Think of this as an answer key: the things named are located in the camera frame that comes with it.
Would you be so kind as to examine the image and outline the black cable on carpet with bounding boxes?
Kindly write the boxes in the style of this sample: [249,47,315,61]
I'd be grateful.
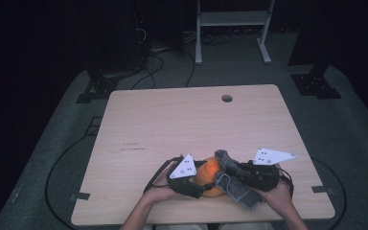
[130,53,166,91]
[185,49,196,88]

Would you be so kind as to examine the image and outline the grey tape strip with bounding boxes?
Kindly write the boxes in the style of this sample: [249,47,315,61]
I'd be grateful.
[310,185,335,196]
[69,192,91,202]

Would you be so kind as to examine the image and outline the person's left hand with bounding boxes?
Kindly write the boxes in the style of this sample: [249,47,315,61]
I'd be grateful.
[143,165,182,204]

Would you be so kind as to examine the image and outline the person's right hand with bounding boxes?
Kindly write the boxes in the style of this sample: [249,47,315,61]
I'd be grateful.
[254,163,294,211]

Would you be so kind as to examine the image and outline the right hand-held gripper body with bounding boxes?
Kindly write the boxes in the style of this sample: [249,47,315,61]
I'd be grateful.
[240,148,297,193]

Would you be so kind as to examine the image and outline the black floor cable loop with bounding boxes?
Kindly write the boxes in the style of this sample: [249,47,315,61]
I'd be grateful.
[310,156,348,230]
[44,133,92,230]

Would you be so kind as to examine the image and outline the white metal stand frame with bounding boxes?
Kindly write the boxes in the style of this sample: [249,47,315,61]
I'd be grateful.
[195,0,277,66]

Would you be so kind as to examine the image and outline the left hand-held gripper black cable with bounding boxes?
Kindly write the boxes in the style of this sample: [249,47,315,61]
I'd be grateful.
[143,154,185,195]

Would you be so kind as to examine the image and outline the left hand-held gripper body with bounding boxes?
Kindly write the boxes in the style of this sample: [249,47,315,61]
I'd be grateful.
[166,153,205,199]

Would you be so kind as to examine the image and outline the grey fuzzy cloth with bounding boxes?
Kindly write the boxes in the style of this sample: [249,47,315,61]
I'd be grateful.
[214,149,264,211]

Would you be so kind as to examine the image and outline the hand-held gripper black cable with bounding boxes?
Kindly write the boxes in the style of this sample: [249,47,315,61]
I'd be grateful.
[277,168,295,197]
[143,154,185,195]

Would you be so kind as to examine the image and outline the orange plush toy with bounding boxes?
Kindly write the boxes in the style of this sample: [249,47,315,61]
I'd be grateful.
[193,155,226,197]

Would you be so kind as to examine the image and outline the black stand base with struts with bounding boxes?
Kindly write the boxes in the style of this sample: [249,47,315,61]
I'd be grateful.
[75,71,120,104]

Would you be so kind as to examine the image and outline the right hand-held gripper black cable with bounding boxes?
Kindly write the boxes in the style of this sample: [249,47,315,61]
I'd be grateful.
[277,168,295,197]

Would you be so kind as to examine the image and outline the black stand base plate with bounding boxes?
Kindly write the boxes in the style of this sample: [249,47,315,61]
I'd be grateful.
[290,63,343,101]

